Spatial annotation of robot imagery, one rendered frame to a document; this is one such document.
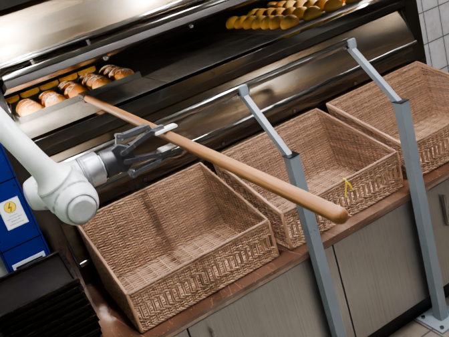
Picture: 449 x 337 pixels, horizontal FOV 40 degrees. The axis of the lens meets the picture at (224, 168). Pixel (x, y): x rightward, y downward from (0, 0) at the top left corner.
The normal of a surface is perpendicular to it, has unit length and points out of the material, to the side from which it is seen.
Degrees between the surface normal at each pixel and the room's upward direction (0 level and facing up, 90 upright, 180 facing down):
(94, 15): 70
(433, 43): 90
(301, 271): 90
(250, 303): 90
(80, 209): 100
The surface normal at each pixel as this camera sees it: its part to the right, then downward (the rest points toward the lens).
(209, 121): 0.33, -0.11
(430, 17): 0.46, 0.20
